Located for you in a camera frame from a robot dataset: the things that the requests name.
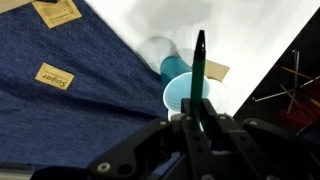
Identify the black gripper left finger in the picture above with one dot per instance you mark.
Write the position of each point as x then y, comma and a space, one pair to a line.
193, 143

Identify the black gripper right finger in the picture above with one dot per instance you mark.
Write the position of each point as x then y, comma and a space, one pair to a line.
233, 140

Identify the green pen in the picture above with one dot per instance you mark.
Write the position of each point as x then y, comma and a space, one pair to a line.
198, 73

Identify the light blue plastic cup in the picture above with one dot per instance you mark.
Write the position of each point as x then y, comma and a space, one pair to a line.
176, 68

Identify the tan paper napkin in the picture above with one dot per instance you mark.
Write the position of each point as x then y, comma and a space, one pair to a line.
218, 70

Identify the blue denim cloth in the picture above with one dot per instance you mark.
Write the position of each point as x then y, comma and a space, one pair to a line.
83, 116

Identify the chrome leg frame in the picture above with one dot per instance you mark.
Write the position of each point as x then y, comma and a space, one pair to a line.
296, 66

